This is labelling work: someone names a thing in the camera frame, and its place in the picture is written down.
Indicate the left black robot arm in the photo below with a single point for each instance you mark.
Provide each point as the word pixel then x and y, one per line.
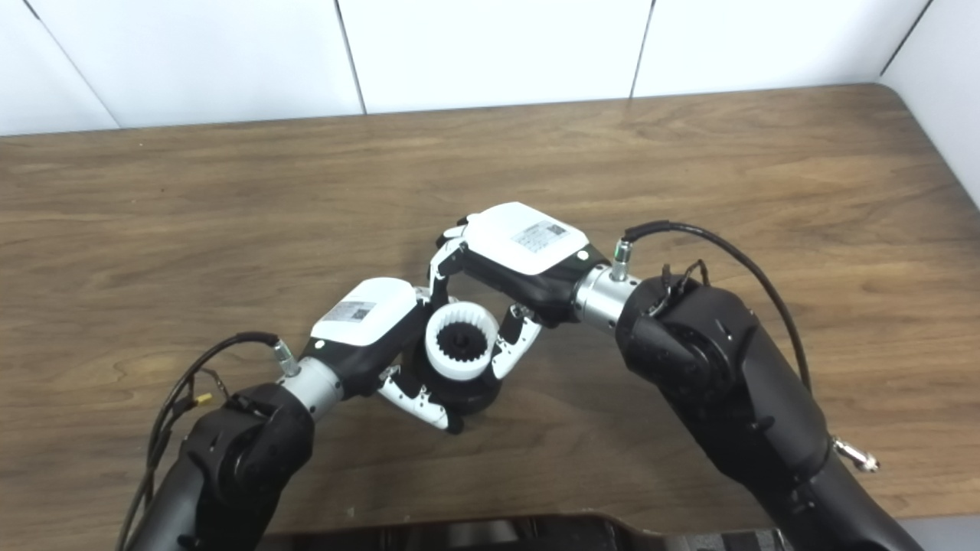
pixel 237 459

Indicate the black robot torso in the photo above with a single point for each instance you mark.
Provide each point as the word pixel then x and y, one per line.
pixel 536 536

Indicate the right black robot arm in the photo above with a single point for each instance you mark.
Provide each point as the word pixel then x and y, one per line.
pixel 727 375

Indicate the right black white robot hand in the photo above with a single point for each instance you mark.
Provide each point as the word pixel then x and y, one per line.
pixel 521 245

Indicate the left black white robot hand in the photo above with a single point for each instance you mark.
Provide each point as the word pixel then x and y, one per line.
pixel 360 321

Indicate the round black plastic part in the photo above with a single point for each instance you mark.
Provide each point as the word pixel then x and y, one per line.
pixel 471 398

